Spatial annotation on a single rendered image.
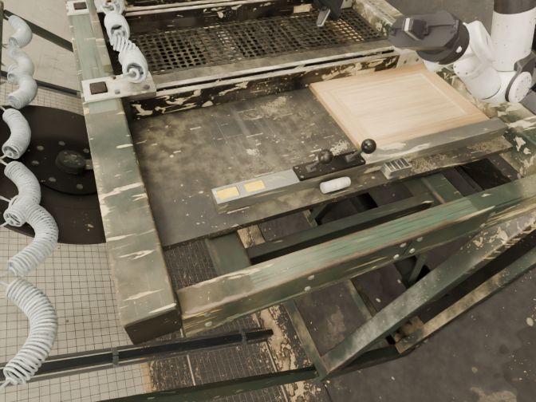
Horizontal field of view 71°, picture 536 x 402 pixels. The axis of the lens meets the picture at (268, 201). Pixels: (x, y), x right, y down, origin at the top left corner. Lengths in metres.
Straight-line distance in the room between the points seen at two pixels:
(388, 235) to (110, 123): 0.75
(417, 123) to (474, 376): 1.55
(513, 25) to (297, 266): 0.75
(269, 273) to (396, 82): 0.92
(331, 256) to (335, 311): 2.07
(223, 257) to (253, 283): 0.16
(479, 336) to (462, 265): 0.92
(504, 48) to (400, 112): 0.35
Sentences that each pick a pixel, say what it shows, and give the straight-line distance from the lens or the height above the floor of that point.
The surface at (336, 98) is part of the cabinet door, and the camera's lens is 1.32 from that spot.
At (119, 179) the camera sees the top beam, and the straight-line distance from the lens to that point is 0.92.
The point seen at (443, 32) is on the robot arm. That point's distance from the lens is 0.80.
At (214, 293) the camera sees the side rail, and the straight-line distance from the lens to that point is 0.78.
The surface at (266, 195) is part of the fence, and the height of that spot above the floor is 1.60.
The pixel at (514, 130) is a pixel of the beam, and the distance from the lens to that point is 1.42.
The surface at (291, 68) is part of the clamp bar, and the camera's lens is 1.35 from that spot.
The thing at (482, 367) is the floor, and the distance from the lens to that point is 2.43.
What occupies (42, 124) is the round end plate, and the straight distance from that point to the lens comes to 1.95.
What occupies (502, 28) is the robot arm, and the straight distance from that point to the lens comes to 1.14.
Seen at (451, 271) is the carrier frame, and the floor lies 0.79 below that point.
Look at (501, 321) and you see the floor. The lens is 2.36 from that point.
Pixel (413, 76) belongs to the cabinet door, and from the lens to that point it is 1.55.
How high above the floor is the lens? 2.21
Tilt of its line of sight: 40 degrees down
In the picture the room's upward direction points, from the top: 82 degrees counter-clockwise
